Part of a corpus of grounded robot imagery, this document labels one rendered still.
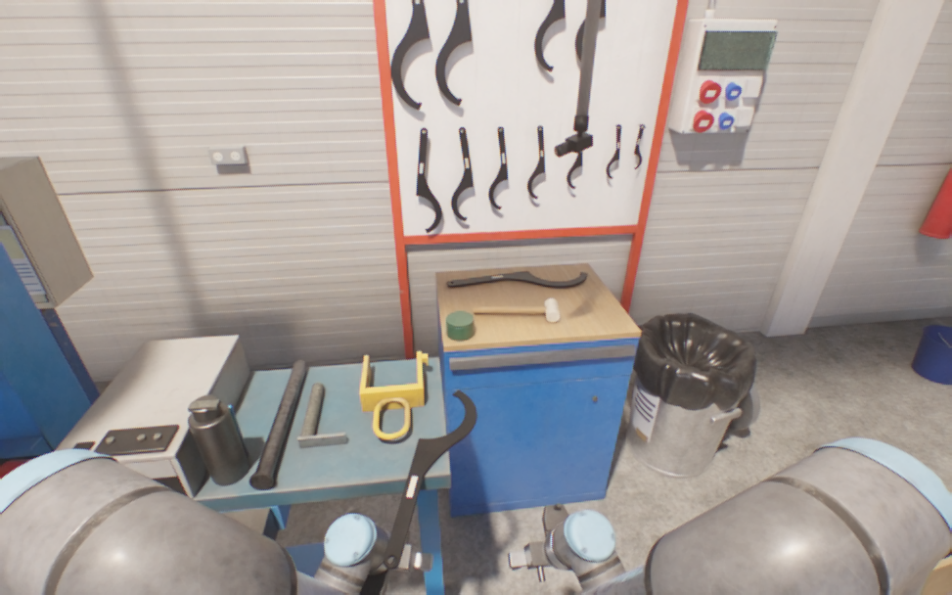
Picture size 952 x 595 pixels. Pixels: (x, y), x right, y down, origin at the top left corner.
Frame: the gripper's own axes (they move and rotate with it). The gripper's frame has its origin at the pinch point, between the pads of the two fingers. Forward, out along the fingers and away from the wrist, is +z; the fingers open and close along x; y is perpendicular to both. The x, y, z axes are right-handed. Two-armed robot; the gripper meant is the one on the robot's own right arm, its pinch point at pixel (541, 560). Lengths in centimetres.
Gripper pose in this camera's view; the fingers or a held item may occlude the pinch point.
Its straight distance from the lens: 131.5
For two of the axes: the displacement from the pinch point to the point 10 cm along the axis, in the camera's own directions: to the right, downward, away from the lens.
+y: 1.2, 8.0, -5.8
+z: -1.8, 6.0, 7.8
